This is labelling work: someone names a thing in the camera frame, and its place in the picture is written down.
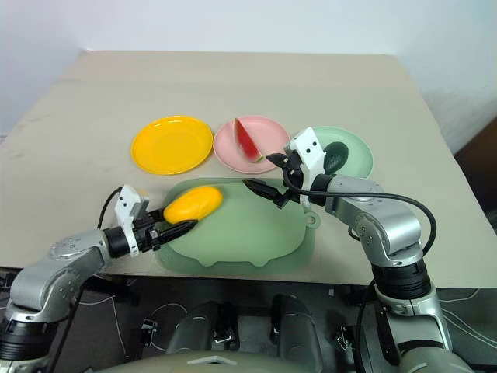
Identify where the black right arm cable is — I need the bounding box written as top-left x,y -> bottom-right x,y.
282,169 -> 439,258

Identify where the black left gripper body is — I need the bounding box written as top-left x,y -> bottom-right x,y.
132,211 -> 165,254

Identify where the pink plate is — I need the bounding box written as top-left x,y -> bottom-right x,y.
213,115 -> 291,174

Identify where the grey-green robot torso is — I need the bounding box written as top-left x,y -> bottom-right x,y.
91,348 -> 394,373

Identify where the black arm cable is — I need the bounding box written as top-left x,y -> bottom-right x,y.
96,187 -> 123,231
282,169 -> 439,258

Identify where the white floor wire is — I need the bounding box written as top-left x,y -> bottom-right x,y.
437,287 -> 497,340
82,291 -> 130,363
148,302 -> 188,350

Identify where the dark grey rounded shape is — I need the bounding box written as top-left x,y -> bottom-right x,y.
166,303 -> 240,356
269,294 -> 325,364

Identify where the red watermelon slice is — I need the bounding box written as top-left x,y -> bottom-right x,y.
233,117 -> 266,163

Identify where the yellow mango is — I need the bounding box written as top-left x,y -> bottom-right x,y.
162,186 -> 224,225

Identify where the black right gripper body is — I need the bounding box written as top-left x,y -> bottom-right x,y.
275,152 -> 305,207

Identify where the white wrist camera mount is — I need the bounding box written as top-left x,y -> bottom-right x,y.
285,127 -> 328,205
114,185 -> 151,258

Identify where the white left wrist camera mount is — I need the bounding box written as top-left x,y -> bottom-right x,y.
114,185 -> 151,258

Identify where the light green plate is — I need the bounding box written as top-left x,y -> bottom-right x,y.
310,125 -> 374,180

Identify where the dark green avocado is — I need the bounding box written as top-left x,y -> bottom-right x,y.
322,141 -> 349,176

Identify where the yellow plate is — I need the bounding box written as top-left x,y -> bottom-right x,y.
130,114 -> 214,176

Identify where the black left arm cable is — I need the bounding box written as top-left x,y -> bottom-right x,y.
96,187 -> 123,231

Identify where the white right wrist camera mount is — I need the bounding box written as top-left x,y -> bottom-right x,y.
285,127 -> 328,205

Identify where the green pig-shaped cutting board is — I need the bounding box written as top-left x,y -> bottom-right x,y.
155,177 -> 322,274

